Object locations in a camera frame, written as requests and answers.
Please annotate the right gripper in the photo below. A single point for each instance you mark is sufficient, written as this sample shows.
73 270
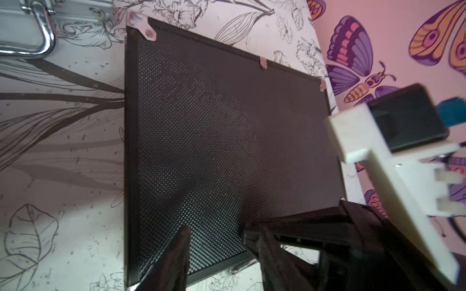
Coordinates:
354 248

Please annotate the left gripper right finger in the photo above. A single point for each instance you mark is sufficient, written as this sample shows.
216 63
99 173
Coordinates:
281 270

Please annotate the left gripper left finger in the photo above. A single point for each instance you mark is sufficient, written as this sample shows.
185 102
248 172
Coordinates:
170 272

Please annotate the black poker case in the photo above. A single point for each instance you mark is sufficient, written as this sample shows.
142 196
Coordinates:
220 131

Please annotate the small silver poker case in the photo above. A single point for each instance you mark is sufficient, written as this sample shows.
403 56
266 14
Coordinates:
29 28

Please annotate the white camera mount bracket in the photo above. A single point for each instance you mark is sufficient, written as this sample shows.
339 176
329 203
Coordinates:
401 139

